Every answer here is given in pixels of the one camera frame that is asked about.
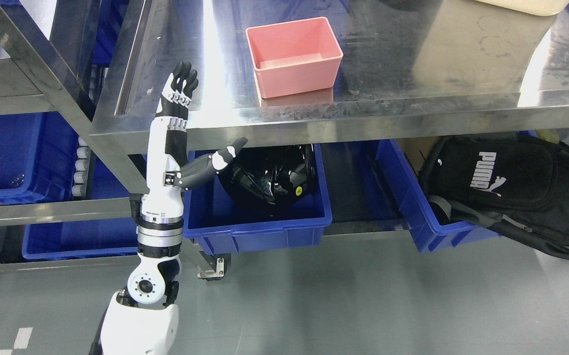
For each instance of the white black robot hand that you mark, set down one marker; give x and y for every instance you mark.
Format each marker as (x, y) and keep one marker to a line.
(169, 173)

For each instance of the pink plastic storage box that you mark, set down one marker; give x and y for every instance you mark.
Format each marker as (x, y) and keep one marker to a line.
(294, 57)

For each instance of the blue shelf bin lower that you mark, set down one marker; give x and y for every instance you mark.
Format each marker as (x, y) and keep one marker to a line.
(80, 239)

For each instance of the blue shelf bin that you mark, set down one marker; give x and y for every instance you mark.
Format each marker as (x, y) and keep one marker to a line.
(80, 239)
(37, 158)

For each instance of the stainless steel shelf rack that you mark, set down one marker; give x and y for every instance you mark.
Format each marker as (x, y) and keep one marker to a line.
(48, 64)

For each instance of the blue shelf bin upper left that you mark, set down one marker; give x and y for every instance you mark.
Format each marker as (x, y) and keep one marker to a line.
(37, 158)

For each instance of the beige container on table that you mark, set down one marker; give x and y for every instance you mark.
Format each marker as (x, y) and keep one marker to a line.
(541, 8)

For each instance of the blue bin with helmet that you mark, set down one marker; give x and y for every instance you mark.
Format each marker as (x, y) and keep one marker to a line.
(219, 225)

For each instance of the black glossy helmet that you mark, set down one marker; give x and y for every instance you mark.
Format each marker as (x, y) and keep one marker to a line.
(271, 177)

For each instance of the blue bin with backpack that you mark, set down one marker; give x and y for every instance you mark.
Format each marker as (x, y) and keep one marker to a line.
(400, 161)

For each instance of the stainless steel table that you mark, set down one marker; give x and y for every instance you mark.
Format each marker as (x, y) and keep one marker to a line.
(410, 68)

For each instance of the black Puma backpack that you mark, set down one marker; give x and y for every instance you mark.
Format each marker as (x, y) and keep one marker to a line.
(513, 184)

